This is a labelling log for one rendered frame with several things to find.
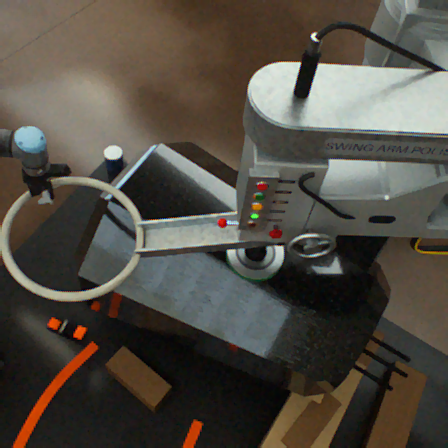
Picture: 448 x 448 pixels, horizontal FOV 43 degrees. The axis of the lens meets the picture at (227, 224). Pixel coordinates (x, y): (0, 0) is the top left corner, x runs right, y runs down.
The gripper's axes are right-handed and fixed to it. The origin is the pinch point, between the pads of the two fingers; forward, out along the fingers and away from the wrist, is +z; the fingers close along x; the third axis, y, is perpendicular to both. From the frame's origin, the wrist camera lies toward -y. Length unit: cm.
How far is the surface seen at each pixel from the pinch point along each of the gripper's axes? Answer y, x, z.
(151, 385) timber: -11, 65, 74
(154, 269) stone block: -24.0, 39.1, 14.0
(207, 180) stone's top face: -58, 19, 1
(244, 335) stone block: -42, 78, 16
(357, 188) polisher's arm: -69, 72, -58
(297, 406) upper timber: -60, 107, 60
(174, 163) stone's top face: -50, 6, 2
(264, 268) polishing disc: -55, 64, -3
